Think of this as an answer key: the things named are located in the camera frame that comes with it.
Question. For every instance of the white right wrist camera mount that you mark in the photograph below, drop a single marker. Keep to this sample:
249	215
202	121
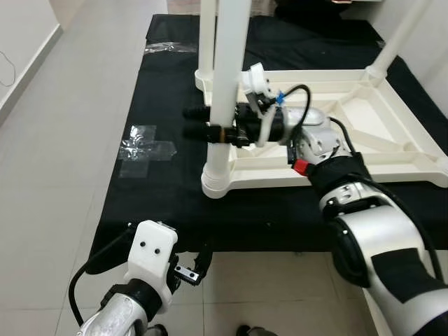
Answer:
255	77

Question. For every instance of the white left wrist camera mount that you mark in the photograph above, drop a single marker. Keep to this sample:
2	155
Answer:
152	252

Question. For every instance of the white plastic table top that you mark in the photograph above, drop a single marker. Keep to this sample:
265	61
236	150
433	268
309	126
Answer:
392	140

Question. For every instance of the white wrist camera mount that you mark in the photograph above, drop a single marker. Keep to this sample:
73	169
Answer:
255	77
152	252

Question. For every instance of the dark robot foot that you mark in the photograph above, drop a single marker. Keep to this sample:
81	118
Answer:
252	330
155	330

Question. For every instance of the clear tape cross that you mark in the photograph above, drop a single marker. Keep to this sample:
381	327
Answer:
143	150

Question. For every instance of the beige cloth covered bench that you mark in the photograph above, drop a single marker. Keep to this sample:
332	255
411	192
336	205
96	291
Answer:
189	5

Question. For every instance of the clear tape strip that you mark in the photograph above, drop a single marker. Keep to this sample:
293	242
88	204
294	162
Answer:
168	47

